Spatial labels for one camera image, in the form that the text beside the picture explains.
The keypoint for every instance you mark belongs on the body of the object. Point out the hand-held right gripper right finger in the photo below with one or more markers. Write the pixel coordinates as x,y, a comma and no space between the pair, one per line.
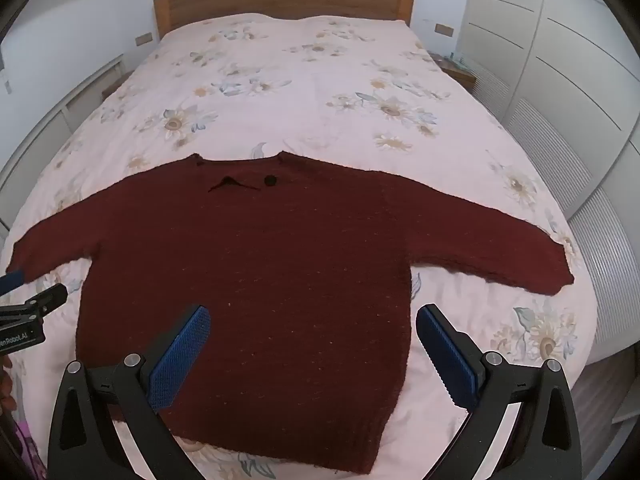
447,355

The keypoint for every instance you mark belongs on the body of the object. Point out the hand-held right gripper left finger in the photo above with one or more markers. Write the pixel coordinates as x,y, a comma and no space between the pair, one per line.
182,355

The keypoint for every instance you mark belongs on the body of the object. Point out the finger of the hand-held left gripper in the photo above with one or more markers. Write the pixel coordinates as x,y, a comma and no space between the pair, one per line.
47,300
11,282

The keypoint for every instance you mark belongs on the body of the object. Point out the dark red knitted sweater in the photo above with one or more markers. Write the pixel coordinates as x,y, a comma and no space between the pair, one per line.
275,285

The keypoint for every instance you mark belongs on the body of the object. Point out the person's pink clothing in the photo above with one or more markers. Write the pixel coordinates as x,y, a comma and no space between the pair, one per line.
30,455

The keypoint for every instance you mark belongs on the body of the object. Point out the white low window cabinet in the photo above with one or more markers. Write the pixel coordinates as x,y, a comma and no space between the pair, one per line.
30,145

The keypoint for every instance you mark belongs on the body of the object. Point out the wooden nightstand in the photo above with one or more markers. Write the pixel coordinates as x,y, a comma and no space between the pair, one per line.
462,79

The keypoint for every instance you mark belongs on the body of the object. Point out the floral pink bedsheet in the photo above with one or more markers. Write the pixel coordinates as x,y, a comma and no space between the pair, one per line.
310,85

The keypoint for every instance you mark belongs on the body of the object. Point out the wall socket panel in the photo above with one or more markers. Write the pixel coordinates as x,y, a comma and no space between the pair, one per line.
144,38
444,29

